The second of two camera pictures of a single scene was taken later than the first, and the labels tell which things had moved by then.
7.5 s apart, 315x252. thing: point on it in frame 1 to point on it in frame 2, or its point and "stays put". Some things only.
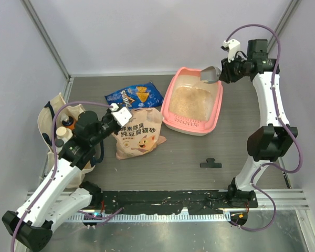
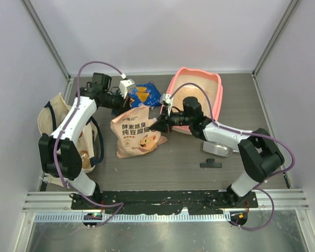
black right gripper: x=227 y=75 to x=164 y=123
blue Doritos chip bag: x=141 y=96 stays put
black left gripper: x=108 y=114 to x=124 y=105
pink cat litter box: x=190 y=106 stays put
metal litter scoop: x=210 y=74 to x=217 y=148
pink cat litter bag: x=140 y=135 stays put
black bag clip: x=210 y=164 stays put
